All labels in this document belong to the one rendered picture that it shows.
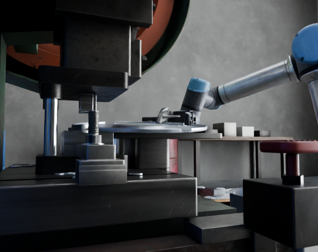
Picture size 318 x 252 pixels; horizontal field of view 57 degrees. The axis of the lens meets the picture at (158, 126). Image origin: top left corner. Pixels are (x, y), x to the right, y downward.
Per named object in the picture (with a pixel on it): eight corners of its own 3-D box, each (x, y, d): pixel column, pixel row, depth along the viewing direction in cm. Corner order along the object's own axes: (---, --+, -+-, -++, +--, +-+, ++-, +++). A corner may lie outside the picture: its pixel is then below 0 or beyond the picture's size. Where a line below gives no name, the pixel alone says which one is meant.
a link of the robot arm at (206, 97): (200, 80, 111) (191, 108, 113) (186, 74, 102) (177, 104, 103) (218, 85, 107) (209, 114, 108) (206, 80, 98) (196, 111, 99)
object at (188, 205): (125, 181, 86) (125, 161, 87) (199, 217, 44) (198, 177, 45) (12, 186, 76) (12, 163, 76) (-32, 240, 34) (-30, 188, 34)
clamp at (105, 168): (103, 171, 53) (104, 115, 54) (126, 183, 38) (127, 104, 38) (69, 173, 51) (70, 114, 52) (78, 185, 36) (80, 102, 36)
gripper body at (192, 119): (189, 109, 82) (196, 109, 94) (160, 110, 85) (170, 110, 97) (190, 136, 83) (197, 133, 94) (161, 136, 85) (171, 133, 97)
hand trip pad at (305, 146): (295, 193, 42) (294, 140, 42) (334, 201, 36) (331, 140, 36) (255, 197, 39) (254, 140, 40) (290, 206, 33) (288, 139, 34)
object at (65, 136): (99, 152, 69) (100, 133, 69) (113, 155, 55) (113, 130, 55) (60, 153, 66) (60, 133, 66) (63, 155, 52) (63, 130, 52)
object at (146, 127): (118, 136, 45) (118, 131, 45) (53, 125, 67) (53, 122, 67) (235, 130, 63) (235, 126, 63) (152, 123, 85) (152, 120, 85)
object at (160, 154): (195, 184, 77) (194, 133, 78) (225, 192, 64) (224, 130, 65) (99, 189, 68) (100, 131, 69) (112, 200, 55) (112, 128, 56)
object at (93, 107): (93, 113, 64) (93, 97, 64) (96, 111, 60) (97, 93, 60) (78, 113, 63) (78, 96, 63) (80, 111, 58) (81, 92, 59)
